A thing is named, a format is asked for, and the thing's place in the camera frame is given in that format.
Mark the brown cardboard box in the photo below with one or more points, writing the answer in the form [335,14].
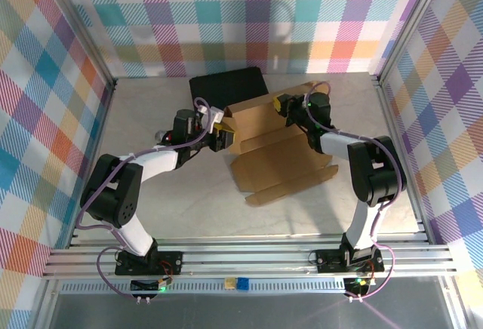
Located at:
[271,163]

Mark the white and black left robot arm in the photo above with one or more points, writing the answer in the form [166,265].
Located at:
[154,163]

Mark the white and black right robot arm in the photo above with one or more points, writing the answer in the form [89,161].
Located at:
[377,170]

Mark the red toy microphone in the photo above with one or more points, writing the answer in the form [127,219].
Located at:
[161,136]

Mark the small tan block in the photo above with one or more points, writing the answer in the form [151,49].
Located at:
[229,283]

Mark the small blue block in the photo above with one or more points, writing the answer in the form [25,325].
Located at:
[243,283]

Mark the perforated metal strip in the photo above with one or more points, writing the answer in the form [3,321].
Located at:
[283,287]

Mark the small controller board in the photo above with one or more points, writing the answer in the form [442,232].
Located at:
[145,285]
[358,285]

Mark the grey metal plate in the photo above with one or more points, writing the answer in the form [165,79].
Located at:
[245,314]

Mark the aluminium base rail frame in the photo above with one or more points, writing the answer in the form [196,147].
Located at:
[245,259]

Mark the aluminium corner post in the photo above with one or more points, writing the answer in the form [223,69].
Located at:
[409,23]
[80,23]

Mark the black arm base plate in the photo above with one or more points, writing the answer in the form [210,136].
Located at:
[170,261]
[328,261]

